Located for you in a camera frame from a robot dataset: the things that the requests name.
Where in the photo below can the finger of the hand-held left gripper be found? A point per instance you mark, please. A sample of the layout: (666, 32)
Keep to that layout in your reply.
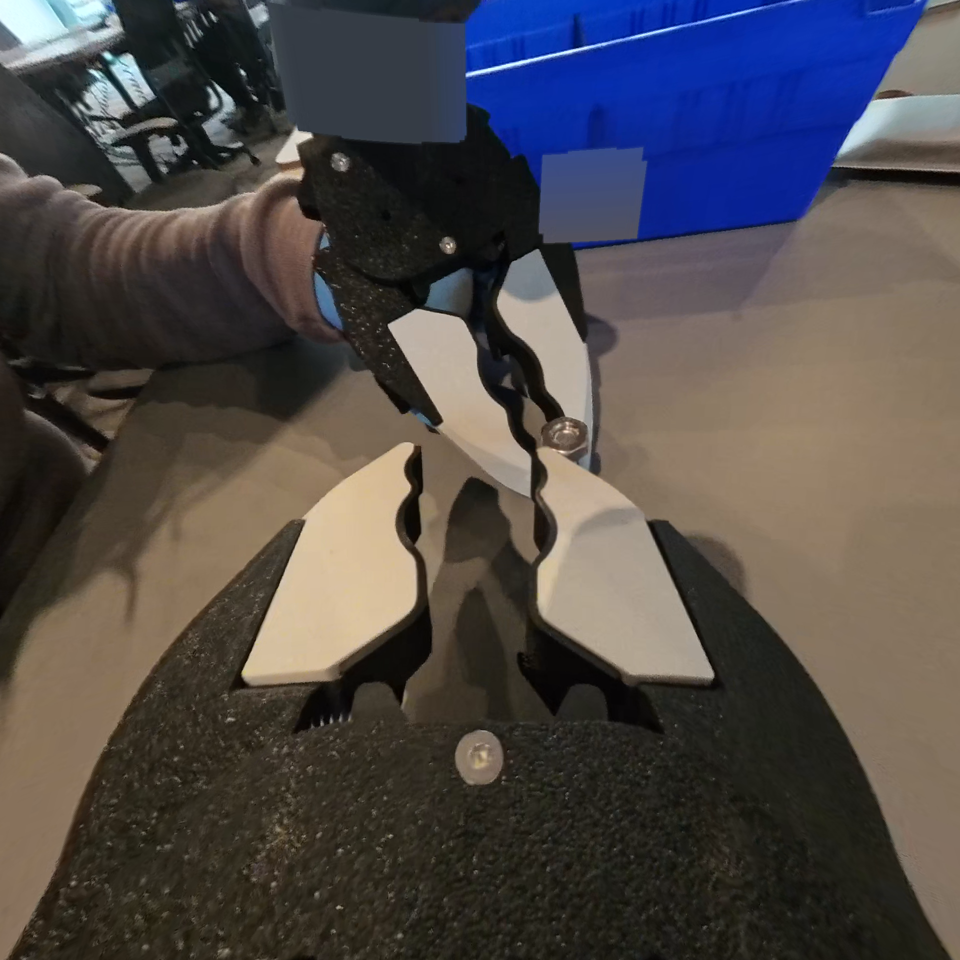
(450, 382)
(559, 337)

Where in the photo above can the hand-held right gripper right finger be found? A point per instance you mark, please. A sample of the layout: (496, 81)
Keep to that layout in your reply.
(622, 592)

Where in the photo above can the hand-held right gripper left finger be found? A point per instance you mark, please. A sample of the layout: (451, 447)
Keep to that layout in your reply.
(337, 585)

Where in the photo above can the silver hex nut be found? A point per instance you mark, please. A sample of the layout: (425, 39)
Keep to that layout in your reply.
(562, 451)

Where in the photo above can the blue plastic bin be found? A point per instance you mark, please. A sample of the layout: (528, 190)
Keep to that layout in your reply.
(712, 112)

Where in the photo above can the person's left forearm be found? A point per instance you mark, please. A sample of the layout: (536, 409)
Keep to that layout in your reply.
(150, 270)

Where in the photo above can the group of black office chairs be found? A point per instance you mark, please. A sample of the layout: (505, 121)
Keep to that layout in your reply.
(161, 127)

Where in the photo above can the grey metal clamp lever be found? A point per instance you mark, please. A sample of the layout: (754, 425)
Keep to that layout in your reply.
(907, 135)

